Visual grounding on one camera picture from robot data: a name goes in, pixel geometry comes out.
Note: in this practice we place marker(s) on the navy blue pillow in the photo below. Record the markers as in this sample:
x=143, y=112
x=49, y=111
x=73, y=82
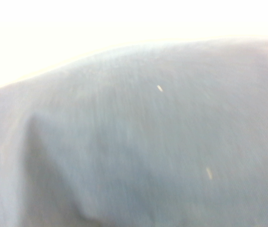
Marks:
x=148, y=142

